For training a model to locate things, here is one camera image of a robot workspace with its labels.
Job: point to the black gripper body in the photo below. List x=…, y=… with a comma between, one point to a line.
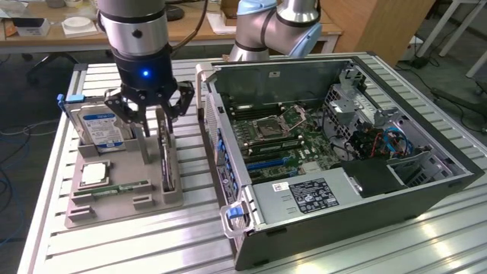
x=144, y=74

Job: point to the green graphics card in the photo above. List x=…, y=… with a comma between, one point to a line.
x=167, y=160

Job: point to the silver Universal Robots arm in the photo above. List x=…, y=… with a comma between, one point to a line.
x=132, y=42

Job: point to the black RAM slot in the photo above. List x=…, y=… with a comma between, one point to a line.
x=255, y=108
x=256, y=113

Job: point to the black expansion slot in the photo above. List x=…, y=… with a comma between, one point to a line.
x=262, y=158

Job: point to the hard disk with blue label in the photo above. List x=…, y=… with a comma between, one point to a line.
x=99, y=125

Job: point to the blue disk caddy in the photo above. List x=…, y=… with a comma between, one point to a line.
x=74, y=98

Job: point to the grey parts rack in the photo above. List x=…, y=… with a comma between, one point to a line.
x=126, y=160

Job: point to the black lamp base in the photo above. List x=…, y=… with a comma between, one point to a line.
x=175, y=14

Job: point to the white round holder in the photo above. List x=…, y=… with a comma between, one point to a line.
x=78, y=27

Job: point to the CPU socket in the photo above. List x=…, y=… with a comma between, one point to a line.
x=268, y=128

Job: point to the silver CPU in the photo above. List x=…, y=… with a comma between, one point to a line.
x=92, y=174

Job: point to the black chair base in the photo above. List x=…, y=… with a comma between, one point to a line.
x=50, y=61

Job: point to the white papers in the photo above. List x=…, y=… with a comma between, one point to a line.
x=220, y=25

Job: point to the wooden desk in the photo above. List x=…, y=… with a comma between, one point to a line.
x=54, y=40

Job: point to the green RAM stick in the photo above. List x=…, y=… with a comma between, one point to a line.
x=126, y=187

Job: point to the black RAM stick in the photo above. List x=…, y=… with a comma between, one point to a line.
x=278, y=145

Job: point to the metal socket cover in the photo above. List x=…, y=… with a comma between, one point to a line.
x=300, y=108

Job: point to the cardboard box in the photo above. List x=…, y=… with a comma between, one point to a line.
x=228, y=8

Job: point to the white box with black top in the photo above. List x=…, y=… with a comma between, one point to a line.
x=33, y=30

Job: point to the green motherboard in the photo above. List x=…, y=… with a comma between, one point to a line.
x=308, y=151

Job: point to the silver chipset heatsink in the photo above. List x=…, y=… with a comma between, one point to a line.
x=311, y=167

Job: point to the metal disk bay cage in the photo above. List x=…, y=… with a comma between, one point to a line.
x=342, y=111

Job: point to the blue case latch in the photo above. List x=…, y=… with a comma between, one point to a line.
x=232, y=213

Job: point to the grey power supply unit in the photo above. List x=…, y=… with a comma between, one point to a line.
x=274, y=205

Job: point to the wooden cabinet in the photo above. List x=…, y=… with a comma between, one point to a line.
x=380, y=28

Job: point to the white box with red button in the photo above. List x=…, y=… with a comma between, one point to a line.
x=414, y=48

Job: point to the black power adapter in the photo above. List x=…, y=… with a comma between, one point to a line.
x=419, y=62

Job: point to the black open PC case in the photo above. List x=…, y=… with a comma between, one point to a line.
x=342, y=237

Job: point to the slanted metal disk bay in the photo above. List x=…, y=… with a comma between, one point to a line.
x=418, y=168

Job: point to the black floor stand base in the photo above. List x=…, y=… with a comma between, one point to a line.
x=460, y=98

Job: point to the white table frame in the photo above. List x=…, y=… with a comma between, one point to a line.
x=454, y=28

